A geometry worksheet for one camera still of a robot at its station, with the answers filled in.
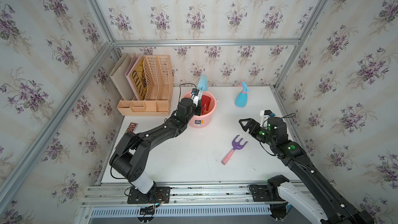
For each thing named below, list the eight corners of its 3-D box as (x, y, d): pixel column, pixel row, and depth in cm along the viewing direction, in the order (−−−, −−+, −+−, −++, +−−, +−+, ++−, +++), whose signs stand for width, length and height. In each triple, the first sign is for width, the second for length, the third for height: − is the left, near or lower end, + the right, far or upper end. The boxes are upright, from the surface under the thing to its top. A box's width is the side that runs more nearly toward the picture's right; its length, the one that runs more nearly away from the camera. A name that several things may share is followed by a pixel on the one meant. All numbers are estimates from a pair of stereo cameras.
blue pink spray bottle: (235, 107, 108) (240, 91, 95) (233, 96, 114) (237, 80, 102) (245, 107, 108) (251, 91, 95) (242, 96, 114) (248, 80, 102)
